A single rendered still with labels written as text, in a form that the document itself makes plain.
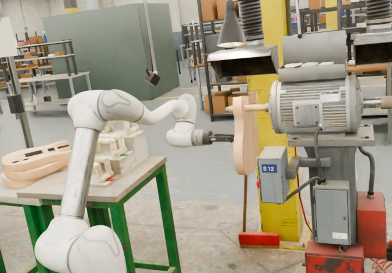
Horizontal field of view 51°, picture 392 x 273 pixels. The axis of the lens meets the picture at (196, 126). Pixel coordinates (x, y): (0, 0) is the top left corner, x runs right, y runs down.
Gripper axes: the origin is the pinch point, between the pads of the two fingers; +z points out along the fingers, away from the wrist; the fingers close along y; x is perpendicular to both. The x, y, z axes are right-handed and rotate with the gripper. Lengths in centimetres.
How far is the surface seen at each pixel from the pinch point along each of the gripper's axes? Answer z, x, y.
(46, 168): -111, -15, 17
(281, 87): 23.4, 24.8, 15.3
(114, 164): -68, -12, 14
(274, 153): 23.0, -2.0, 34.9
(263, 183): 18.9, -13.8, 38.5
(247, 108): 6.0, 15.2, 9.3
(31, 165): -119, -13, 21
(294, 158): 28.8, -7.3, 17.7
